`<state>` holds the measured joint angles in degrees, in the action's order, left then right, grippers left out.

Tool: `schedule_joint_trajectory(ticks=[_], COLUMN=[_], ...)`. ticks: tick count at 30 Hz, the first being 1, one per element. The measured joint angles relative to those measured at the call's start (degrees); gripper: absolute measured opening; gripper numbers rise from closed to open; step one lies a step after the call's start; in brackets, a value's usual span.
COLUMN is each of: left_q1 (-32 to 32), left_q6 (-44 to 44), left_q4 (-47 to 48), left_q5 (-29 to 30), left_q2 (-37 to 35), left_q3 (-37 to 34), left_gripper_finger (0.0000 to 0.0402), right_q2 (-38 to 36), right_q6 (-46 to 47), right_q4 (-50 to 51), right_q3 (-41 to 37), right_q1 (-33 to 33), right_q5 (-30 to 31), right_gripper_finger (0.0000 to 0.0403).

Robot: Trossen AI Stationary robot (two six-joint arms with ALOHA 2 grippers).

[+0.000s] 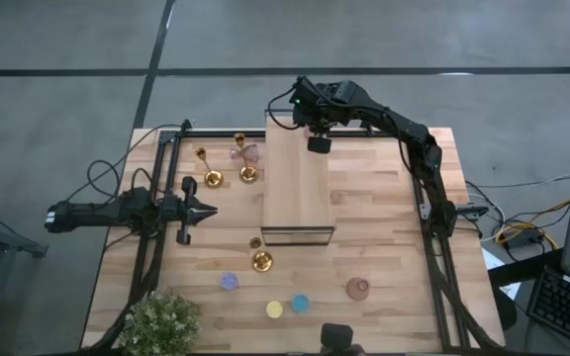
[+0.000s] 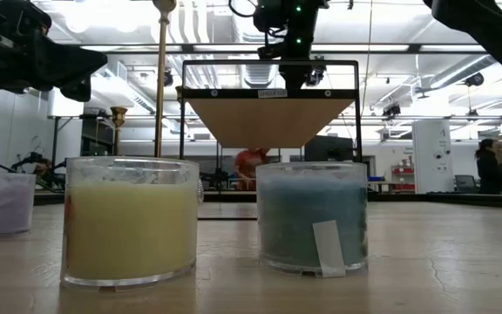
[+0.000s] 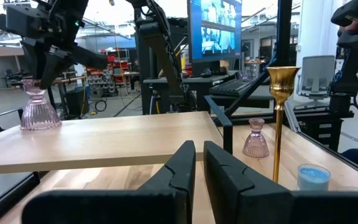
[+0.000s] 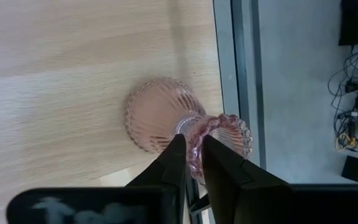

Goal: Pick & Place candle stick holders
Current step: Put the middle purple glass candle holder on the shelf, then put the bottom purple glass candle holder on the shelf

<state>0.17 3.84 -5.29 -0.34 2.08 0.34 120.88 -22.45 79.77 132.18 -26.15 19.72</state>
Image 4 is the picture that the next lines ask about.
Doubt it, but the tangled black cable bundle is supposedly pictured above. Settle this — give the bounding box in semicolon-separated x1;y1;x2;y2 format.
327;43;358;158

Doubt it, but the black square box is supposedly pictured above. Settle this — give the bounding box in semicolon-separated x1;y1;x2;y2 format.
341;155;358;185

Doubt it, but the pink ribbed glass candle holder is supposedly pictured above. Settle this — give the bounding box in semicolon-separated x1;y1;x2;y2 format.
124;77;254;185

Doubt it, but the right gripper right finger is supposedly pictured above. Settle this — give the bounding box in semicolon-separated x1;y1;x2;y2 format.
201;134;358;224

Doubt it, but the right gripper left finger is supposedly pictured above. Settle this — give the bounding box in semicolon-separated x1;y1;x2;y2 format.
6;133;188;224

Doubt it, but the wooden shelf with black frame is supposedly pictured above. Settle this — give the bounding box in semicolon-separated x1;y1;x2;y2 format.
0;0;267;224

